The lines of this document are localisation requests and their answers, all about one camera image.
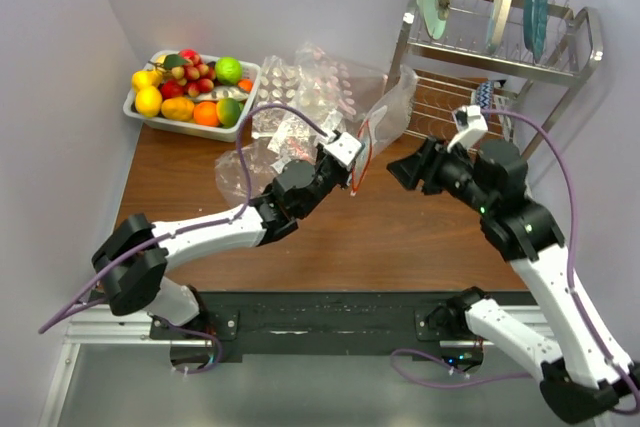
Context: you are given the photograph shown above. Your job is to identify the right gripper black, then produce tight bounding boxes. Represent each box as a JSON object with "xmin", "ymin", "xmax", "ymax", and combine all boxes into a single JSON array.
[{"xmin": 386, "ymin": 134, "xmax": 493, "ymax": 213}]

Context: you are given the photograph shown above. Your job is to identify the clear zip bag orange zipper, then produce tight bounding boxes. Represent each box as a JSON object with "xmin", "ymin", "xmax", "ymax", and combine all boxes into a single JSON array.
[{"xmin": 351, "ymin": 65, "xmax": 418, "ymax": 196}]

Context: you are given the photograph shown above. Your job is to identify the green yellow mango fruit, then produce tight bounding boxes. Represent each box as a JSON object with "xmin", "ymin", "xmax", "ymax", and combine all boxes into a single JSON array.
[{"xmin": 216, "ymin": 98, "xmax": 243, "ymax": 128}]

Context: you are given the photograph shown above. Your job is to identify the orange fruit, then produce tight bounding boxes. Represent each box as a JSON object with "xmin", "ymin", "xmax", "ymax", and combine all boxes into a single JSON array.
[{"xmin": 193, "ymin": 101, "xmax": 220, "ymax": 127}]

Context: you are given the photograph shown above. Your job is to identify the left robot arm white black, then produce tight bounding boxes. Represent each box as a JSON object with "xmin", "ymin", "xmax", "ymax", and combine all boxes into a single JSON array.
[{"xmin": 92, "ymin": 137, "xmax": 362, "ymax": 339}]

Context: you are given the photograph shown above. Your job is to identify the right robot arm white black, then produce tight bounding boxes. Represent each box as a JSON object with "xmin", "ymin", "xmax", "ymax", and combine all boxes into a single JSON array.
[{"xmin": 387, "ymin": 137, "xmax": 639, "ymax": 425}]

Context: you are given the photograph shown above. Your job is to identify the crumpled clear zip bag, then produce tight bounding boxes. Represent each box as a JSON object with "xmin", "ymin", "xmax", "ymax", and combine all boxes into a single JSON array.
[{"xmin": 214, "ymin": 138, "xmax": 282, "ymax": 207}]

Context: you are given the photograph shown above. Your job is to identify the clear bag pink dots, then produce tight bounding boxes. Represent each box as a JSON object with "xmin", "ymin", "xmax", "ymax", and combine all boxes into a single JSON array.
[{"xmin": 292, "ymin": 42, "xmax": 387, "ymax": 134}]

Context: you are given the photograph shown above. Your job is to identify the blue white patterned bowl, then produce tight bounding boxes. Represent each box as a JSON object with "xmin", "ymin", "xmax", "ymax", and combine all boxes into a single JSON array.
[{"xmin": 473, "ymin": 80, "xmax": 496, "ymax": 110}]

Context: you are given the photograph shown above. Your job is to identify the small orange tangerine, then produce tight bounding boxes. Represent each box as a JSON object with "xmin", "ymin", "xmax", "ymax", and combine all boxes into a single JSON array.
[{"xmin": 237, "ymin": 79, "xmax": 253, "ymax": 93}]

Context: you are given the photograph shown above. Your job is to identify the silver toy fish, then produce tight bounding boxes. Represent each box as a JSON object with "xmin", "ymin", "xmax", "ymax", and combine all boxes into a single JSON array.
[{"xmin": 193, "ymin": 85, "xmax": 249, "ymax": 102}]

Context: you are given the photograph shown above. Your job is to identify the white plastic fruit tray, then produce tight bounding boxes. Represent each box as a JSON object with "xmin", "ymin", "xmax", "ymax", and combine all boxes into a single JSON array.
[{"xmin": 122, "ymin": 61, "xmax": 262, "ymax": 142}]

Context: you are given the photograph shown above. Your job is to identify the green lime fruit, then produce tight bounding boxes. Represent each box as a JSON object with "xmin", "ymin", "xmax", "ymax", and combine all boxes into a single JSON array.
[{"xmin": 214, "ymin": 57, "xmax": 243, "ymax": 85}]

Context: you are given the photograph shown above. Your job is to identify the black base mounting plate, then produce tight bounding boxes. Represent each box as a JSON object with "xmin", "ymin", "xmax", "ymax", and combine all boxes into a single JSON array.
[{"xmin": 149, "ymin": 290, "xmax": 504, "ymax": 364}]

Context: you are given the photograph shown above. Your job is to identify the steel dish rack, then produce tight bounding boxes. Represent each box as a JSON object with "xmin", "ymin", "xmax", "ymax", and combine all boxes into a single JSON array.
[{"xmin": 388, "ymin": 0, "xmax": 605, "ymax": 182}]

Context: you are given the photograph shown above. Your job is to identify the red lychee bunch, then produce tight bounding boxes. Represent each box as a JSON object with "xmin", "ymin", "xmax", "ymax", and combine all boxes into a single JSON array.
[{"xmin": 170, "ymin": 62, "xmax": 215, "ymax": 97}]

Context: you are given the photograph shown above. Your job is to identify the red apple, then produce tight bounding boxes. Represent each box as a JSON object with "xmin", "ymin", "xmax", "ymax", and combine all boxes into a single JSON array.
[{"xmin": 159, "ymin": 80, "xmax": 184, "ymax": 100}]

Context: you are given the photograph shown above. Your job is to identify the white cream plate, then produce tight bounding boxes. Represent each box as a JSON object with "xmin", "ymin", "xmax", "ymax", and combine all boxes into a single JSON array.
[{"xmin": 485, "ymin": 0, "xmax": 512, "ymax": 55}]

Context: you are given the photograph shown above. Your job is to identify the yellow lemon front left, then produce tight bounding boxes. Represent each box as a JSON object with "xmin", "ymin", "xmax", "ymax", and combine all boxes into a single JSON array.
[{"xmin": 134, "ymin": 86, "xmax": 163, "ymax": 118}]

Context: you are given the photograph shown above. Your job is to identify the teal blue plate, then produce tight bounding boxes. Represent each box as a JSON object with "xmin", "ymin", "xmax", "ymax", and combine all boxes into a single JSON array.
[{"xmin": 522, "ymin": 0, "xmax": 548, "ymax": 63}]

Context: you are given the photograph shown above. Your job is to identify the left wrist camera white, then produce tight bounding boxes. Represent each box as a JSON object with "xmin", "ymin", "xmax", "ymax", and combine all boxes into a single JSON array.
[{"xmin": 324, "ymin": 132, "xmax": 364, "ymax": 170}]

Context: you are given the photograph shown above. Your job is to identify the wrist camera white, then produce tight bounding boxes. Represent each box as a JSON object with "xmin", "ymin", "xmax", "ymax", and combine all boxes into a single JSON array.
[
  {"xmin": 324, "ymin": 132, "xmax": 364, "ymax": 170},
  {"xmin": 446, "ymin": 105, "xmax": 488, "ymax": 152}
]

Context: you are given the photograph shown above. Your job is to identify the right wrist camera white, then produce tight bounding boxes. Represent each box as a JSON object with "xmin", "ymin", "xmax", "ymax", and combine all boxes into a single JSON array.
[{"xmin": 446, "ymin": 105, "xmax": 488, "ymax": 152}]

